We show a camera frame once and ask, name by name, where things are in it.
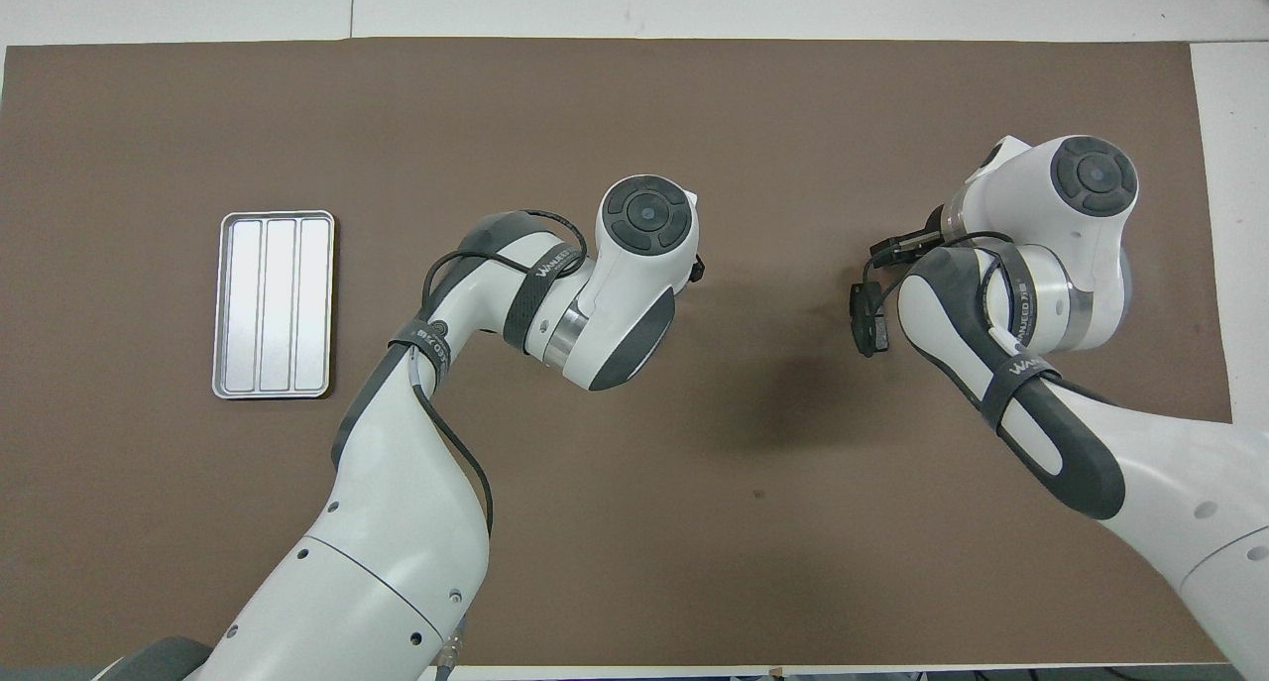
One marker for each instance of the short dark brake pad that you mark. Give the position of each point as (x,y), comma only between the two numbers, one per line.
(872,332)

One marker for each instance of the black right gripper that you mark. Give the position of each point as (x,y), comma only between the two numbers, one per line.
(907,248)

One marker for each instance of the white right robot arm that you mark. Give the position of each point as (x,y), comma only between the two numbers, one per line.
(1051,195)

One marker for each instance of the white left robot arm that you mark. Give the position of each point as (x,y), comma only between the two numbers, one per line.
(397,522)

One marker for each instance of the silver metal tray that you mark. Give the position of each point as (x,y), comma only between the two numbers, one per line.
(278,304)

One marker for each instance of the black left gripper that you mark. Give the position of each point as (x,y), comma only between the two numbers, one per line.
(698,268)

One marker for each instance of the brown table mat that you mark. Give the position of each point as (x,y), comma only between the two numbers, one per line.
(694,522)

